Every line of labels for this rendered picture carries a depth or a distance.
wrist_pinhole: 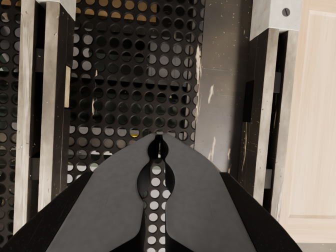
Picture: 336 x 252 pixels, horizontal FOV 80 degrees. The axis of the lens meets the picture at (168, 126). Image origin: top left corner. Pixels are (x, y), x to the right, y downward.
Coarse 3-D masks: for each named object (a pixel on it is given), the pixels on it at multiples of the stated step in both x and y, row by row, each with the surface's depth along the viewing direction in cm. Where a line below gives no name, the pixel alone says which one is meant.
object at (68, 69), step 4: (68, 68) 39; (68, 72) 39; (68, 76) 39; (68, 80) 40; (68, 84) 40; (68, 88) 40; (68, 92) 40; (68, 96) 40; (64, 100) 38; (68, 100) 40; (64, 104) 38; (68, 104) 40
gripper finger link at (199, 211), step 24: (168, 144) 11; (168, 168) 9; (192, 168) 9; (216, 168) 9; (192, 192) 8; (216, 192) 8; (168, 216) 7; (192, 216) 7; (216, 216) 7; (168, 240) 6; (192, 240) 6; (216, 240) 6; (240, 240) 6
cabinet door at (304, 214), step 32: (320, 0) 43; (320, 32) 44; (320, 64) 44; (320, 96) 44; (320, 128) 45; (288, 160) 44; (320, 160) 45; (288, 192) 45; (320, 192) 46; (288, 224) 45; (320, 224) 46
